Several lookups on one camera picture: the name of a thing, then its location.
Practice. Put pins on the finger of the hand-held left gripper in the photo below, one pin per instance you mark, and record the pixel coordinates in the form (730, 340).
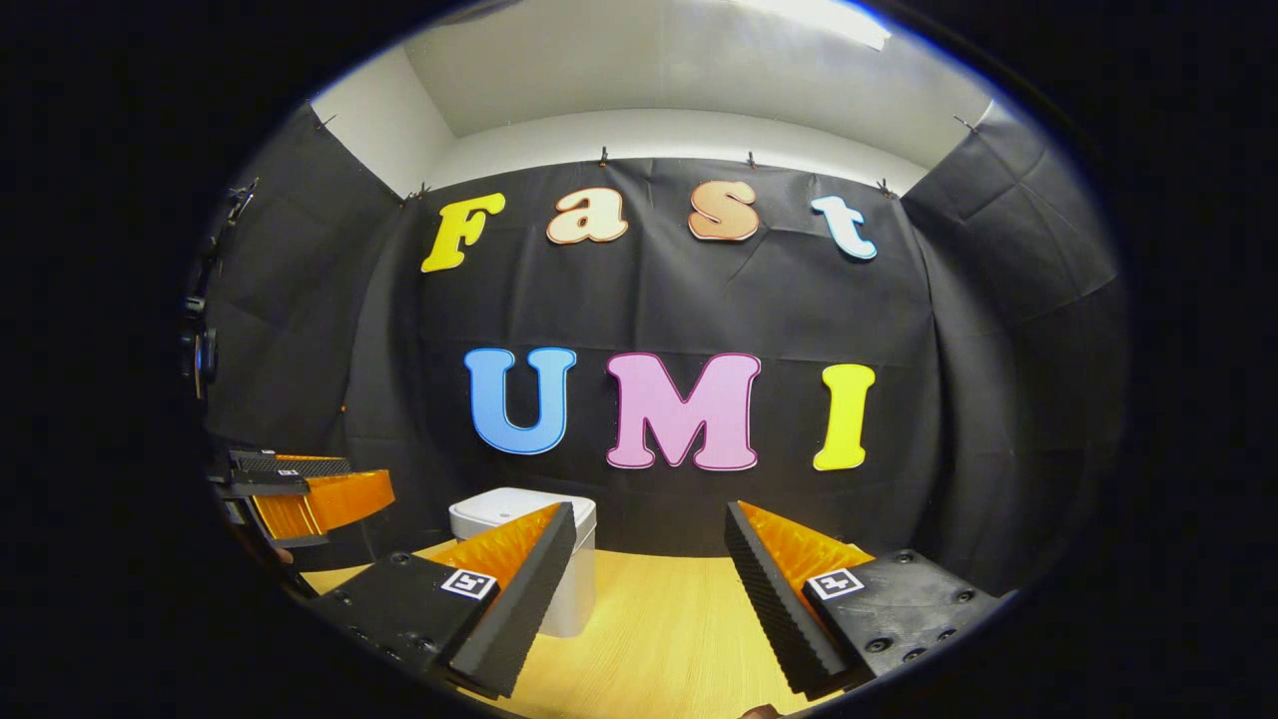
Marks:
(290, 463)
(339, 499)

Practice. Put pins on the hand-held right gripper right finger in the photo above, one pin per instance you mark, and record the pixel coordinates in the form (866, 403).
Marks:
(774, 599)

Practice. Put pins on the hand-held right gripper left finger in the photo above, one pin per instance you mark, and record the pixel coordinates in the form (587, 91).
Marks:
(524, 599)

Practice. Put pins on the white desktop garbage bin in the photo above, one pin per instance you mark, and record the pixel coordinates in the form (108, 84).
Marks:
(519, 509)

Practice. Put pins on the wooden desktop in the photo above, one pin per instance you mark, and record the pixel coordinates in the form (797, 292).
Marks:
(659, 639)

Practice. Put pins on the black backdrop cloth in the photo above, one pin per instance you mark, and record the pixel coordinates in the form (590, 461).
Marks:
(679, 300)

